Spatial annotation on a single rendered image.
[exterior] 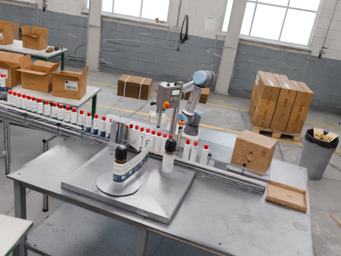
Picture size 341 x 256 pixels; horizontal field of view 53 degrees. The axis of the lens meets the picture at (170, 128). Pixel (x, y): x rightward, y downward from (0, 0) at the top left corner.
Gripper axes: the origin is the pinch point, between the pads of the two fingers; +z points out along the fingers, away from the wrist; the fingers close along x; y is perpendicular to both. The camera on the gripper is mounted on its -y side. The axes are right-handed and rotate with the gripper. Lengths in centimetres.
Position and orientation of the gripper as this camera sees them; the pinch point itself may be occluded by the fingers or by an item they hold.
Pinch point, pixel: (157, 116)
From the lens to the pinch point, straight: 342.5
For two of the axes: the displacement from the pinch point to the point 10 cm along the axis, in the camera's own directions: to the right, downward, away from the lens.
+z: -1.7, 9.1, 3.9
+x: 1.5, -3.7, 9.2
